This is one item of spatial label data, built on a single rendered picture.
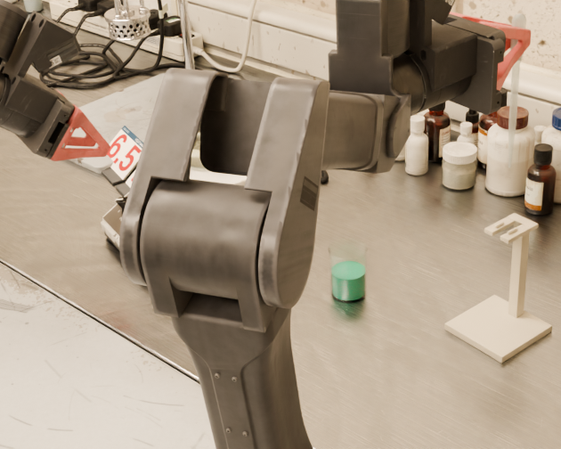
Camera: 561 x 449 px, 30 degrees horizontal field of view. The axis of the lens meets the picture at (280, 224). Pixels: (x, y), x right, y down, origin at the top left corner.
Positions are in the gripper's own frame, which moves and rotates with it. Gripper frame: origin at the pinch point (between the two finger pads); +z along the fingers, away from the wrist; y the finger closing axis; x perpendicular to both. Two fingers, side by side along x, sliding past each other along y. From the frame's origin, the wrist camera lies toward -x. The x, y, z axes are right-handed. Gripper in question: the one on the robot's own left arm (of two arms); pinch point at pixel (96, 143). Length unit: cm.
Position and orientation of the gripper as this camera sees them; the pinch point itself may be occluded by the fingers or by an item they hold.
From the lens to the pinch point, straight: 127.8
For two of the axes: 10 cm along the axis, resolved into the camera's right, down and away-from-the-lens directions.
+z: 6.9, 3.2, 6.5
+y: -5.2, -4.1, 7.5
